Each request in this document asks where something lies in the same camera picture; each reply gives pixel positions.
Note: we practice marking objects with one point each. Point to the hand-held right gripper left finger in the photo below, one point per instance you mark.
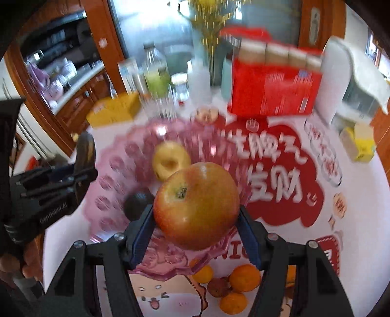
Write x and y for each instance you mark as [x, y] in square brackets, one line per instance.
[143, 234]

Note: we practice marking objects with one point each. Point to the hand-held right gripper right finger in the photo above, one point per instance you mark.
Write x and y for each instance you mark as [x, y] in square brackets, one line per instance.
[248, 237]

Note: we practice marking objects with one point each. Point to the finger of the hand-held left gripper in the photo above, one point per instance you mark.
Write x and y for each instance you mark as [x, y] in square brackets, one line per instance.
[61, 174]
[77, 191]

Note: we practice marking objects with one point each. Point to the pink glass fruit bowl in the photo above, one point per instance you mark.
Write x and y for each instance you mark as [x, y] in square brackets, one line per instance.
[122, 170]

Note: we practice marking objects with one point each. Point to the red apple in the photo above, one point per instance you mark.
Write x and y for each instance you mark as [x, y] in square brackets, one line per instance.
[195, 210]

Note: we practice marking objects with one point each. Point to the brown wrinkled fruit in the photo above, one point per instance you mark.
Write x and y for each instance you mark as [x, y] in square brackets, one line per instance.
[218, 288]

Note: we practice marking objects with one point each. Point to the person's left hand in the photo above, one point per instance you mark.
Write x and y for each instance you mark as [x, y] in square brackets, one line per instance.
[30, 262]

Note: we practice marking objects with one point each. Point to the red plastic basin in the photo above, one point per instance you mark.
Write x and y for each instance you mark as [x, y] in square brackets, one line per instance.
[32, 163]

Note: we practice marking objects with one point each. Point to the wooden cabinet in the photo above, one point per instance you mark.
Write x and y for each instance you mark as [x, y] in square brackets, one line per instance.
[79, 100]

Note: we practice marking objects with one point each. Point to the yellow apple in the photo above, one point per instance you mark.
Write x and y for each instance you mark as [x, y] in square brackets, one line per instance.
[170, 158]

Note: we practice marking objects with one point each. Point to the yellow flat box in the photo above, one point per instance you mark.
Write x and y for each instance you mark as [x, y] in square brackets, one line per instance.
[114, 109]

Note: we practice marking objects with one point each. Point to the pink plastic bag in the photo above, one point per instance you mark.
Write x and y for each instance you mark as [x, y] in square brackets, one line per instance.
[39, 79]

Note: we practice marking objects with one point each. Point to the white carton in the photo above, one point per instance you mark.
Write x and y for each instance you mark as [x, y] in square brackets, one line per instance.
[128, 76]

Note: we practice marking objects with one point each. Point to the black range hood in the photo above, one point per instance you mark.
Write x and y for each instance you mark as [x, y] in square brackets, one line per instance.
[61, 36]

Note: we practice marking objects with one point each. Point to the clear plastic bottle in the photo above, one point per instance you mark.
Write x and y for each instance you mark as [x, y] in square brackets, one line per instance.
[157, 73]

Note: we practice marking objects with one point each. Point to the yellow tissue box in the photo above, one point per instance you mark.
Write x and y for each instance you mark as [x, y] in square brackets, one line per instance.
[358, 143]

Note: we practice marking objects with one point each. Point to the glass jar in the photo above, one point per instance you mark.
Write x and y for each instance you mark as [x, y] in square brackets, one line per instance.
[179, 88]

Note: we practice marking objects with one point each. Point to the red tissue pack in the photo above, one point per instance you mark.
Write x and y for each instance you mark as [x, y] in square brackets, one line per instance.
[274, 88]

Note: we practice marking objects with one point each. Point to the grey-green bin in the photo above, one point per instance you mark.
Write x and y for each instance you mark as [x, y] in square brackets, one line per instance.
[178, 59]

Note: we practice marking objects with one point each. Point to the white translucent container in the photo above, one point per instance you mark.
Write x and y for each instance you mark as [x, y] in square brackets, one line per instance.
[199, 76]

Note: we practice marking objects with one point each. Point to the white countertop appliance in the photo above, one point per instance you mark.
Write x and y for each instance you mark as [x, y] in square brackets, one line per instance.
[356, 100]

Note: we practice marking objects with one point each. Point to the glass vase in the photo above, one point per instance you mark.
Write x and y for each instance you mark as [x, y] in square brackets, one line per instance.
[213, 64]

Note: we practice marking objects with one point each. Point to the gold artificial flowers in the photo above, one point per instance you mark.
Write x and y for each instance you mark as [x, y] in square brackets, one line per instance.
[213, 18]

